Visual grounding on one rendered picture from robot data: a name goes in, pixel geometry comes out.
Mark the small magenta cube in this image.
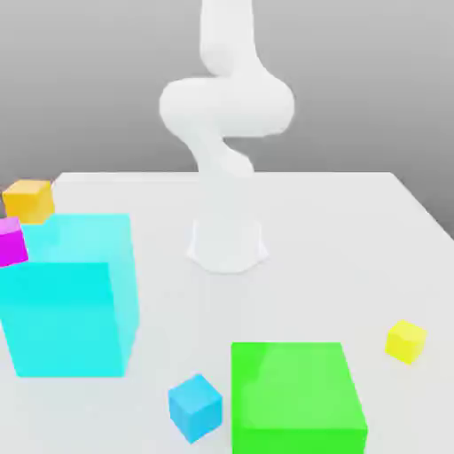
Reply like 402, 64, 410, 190
0, 215, 30, 268

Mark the small orange cube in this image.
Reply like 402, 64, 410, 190
2, 179, 56, 225

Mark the small blue cube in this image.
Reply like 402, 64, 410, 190
167, 372, 223, 445

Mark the large green box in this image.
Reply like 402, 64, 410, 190
231, 340, 369, 454

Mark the large cyan box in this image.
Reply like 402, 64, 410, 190
0, 213, 140, 379

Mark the small yellow cube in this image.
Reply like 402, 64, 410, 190
384, 319, 428, 366

